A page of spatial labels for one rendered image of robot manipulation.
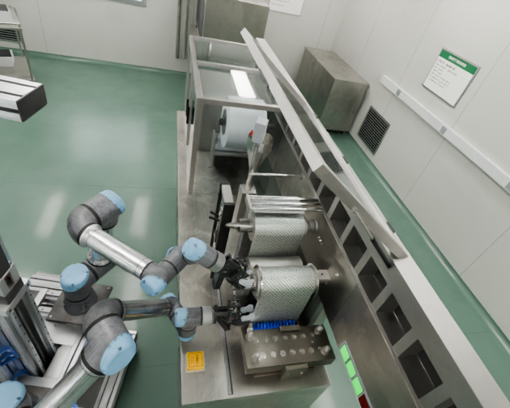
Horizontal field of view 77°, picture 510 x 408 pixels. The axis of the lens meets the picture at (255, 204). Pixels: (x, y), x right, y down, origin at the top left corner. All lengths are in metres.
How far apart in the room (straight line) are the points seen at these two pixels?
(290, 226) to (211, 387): 0.75
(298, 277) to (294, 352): 0.34
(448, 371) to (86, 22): 6.44
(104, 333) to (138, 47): 5.80
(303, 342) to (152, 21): 5.75
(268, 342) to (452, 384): 0.75
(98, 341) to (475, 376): 1.05
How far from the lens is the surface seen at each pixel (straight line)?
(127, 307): 1.33
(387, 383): 1.26
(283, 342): 1.54
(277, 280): 1.35
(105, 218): 1.36
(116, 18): 6.49
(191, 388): 1.54
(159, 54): 6.57
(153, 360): 2.55
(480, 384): 1.03
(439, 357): 1.06
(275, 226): 1.43
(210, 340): 1.62
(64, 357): 1.84
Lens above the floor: 2.36
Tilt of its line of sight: 40 degrees down
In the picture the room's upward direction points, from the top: 15 degrees clockwise
